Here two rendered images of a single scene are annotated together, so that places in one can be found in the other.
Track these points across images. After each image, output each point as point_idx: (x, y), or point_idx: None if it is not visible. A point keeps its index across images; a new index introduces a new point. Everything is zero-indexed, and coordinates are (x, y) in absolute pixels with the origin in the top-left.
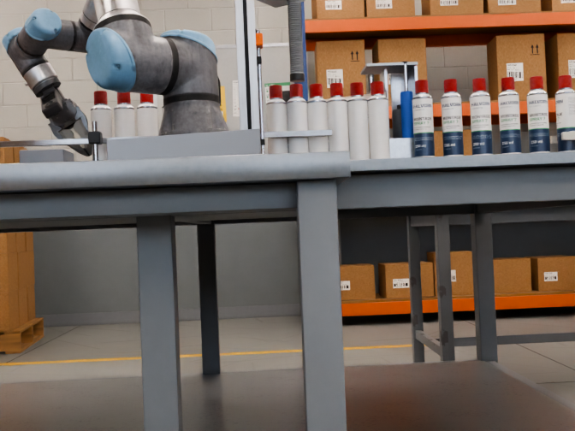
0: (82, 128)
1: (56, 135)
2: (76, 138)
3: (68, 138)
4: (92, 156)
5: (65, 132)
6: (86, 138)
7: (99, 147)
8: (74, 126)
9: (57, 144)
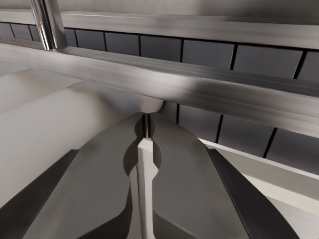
0: (79, 174)
1: (272, 222)
2: (137, 65)
3: (182, 75)
4: (136, 96)
5: (197, 205)
6: (91, 56)
7: (91, 83)
8: (115, 210)
9: (275, 77)
